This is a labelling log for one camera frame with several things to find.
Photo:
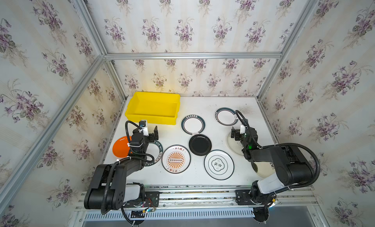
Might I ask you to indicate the orange sunburst pattern plate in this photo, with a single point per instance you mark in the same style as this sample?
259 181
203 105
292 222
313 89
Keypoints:
176 159

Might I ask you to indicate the plain cream plate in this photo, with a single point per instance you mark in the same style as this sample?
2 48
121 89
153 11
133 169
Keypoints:
235 146

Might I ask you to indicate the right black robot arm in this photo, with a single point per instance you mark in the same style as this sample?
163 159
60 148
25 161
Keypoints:
295 165

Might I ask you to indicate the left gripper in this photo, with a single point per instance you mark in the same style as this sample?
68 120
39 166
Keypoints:
149 135

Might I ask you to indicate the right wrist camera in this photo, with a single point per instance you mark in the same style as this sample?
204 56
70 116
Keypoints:
242 129

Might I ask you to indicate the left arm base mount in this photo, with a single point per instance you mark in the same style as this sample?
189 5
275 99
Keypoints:
149 199

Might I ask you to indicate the aluminium frame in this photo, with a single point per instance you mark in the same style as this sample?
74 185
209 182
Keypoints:
22 171

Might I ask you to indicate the yellow plastic bin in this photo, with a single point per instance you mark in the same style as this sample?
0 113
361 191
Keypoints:
155 108

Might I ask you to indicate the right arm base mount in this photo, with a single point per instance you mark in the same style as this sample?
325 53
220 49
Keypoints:
247 197

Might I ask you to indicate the small green ringed plate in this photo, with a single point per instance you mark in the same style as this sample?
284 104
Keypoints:
226 117

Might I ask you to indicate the green red ringed plate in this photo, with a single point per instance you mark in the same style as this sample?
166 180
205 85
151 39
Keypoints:
193 124

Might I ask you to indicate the cream plate black floral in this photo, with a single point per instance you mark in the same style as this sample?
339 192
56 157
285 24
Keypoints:
263 169

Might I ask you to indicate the large green rimmed plate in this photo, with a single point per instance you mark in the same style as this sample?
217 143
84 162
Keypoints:
156 150

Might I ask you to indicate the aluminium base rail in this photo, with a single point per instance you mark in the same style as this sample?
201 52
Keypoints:
179 197

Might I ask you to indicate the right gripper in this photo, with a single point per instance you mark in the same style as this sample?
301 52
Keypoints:
238 135

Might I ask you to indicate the white plate black quatrefoil outline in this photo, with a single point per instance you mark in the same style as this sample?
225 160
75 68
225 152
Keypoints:
219 165

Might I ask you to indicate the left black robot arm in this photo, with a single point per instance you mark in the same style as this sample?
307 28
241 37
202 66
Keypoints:
107 189

